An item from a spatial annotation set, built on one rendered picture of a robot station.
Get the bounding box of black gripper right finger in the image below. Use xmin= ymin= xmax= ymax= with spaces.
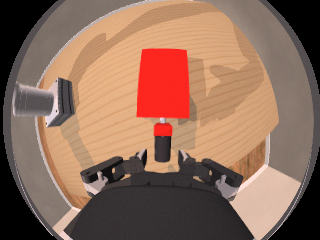
xmin=173 ymin=150 xmax=244 ymax=202

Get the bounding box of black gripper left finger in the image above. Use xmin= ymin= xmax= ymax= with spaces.
xmin=80 ymin=149 xmax=150 ymax=197

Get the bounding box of red box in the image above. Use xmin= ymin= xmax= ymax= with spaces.
xmin=137 ymin=48 xmax=189 ymax=163

